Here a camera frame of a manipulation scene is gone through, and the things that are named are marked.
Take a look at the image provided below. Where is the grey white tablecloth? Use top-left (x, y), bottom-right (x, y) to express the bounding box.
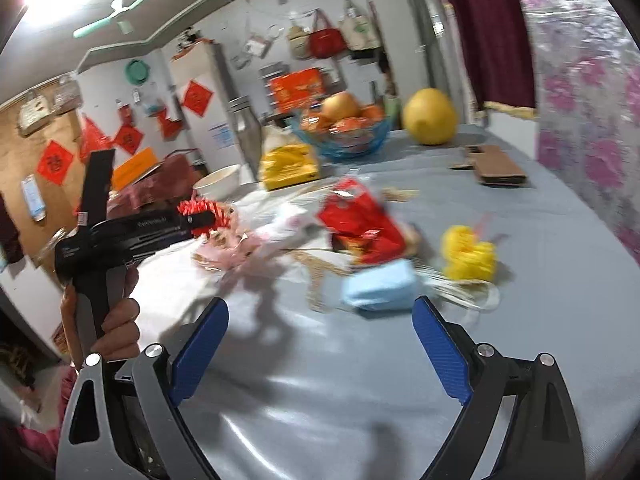
top-left (125, 125), bottom-right (640, 480)

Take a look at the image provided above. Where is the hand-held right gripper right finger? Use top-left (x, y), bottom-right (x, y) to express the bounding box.
top-left (411, 295), bottom-right (586, 480)

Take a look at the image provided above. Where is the white refrigerator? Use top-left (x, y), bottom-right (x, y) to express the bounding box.
top-left (170, 40), bottom-right (236, 161)

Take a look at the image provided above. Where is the yellow pomelo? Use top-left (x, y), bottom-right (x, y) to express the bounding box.
top-left (402, 87), bottom-right (458, 147)

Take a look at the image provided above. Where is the yellow red apple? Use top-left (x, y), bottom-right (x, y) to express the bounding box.
top-left (320, 91), bottom-right (362, 122)

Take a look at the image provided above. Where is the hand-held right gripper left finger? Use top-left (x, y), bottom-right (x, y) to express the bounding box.
top-left (56, 296), bottom-right (231, 480)

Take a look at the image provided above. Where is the red diamond paper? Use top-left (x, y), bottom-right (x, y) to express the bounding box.
top-left (37, 140), bottom-right (74, 186)
top-left (111, 124), bottom-right (145, 156)
top-left (181, 80), bottom-right (215, 118)

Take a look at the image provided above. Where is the plush toy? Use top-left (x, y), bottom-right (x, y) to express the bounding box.
top-left (175, 25), bottom-right (201, 53)

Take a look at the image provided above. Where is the white bowl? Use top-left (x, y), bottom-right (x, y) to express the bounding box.
top-left (192, 164), bottom-right (242, 202)

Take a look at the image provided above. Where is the red paper decoration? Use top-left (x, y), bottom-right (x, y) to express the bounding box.
top-left (157, 110), bottom-right (183, 141)

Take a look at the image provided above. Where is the blue glass fruit bowl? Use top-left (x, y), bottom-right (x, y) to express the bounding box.
top-left (290, 115), bottom-right (392, 161)

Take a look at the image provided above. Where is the floral plastic-wrapped mattress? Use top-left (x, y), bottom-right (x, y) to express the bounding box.
top-left (505, 0), bottom-right (640, 266)

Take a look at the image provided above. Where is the green round plate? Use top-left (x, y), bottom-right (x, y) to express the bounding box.
top-left (125, 59), bottom-right (150, 86)

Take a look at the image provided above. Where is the dark red curtain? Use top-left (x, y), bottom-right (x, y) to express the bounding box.
top-left (437, 0), bottom-right (538, 120)

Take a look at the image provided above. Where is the long orange box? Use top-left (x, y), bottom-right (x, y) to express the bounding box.
top-left (111, 147), bottom-right (157, 191)

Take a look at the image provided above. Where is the person's left hand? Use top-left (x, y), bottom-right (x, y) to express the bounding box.
top-left (60, 269), bottom-right (142, 372)

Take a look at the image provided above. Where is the tan small bag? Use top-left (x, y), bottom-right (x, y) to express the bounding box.
top-left (286, 20), bottom-right (313, 60)

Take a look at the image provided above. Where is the wooden door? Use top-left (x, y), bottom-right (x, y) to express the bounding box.
top-left (0, 105), bottom-right (83, 271)

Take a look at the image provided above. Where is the orange gift box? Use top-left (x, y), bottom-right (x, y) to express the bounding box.
top-left (269, 67), bottom-right (323, 111)

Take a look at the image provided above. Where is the red-topped clear plastic bag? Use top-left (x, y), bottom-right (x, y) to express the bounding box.
top-left (177, 199), bottom-right (323, 281)

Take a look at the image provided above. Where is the red plastic bag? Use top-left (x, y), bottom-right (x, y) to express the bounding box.
top-left (80, 115), bottom-right (113, 163)

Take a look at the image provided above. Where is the stainless steel bottle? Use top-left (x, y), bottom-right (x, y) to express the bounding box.
top-left (227, 96), bottom-right (263, 183)

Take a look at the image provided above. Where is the blue face mask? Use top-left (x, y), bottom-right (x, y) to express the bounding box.
top-left (341, 259), bottom-right (501, 313)

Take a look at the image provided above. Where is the yellow tissue pack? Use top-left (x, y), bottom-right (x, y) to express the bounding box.
top-left (260, 127), bottom-right (321, 191)

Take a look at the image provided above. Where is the green ceiling fan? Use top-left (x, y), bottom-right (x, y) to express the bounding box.
top-left (72, 0), bottom-right (166, 40)

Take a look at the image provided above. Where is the red handbag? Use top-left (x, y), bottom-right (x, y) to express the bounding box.
top-left (308, 10), bottom-right (347, 58)

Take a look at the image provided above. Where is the beige tote bag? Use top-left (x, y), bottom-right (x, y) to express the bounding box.
top-left (339, 0), bottom-right (383, 52)

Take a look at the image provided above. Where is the red snack packet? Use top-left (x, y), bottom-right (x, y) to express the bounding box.
top-left (317, 177), bottom-right (408, 266)

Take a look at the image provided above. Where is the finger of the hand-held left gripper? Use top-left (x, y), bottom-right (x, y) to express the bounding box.
top-left (170, 210), bottom-right (217, 232)
top-left (131, 227), bottom-right (207, 257)

